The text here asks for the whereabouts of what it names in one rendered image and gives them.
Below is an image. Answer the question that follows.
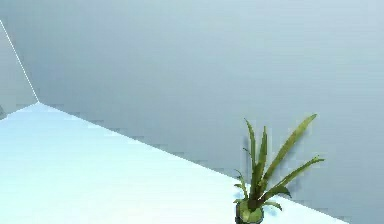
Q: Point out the green house plant in pot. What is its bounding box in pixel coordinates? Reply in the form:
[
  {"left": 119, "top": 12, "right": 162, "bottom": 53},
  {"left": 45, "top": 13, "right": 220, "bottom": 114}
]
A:
[{"left": 232, "top": 113, "right": 326, "bottom": 224}]

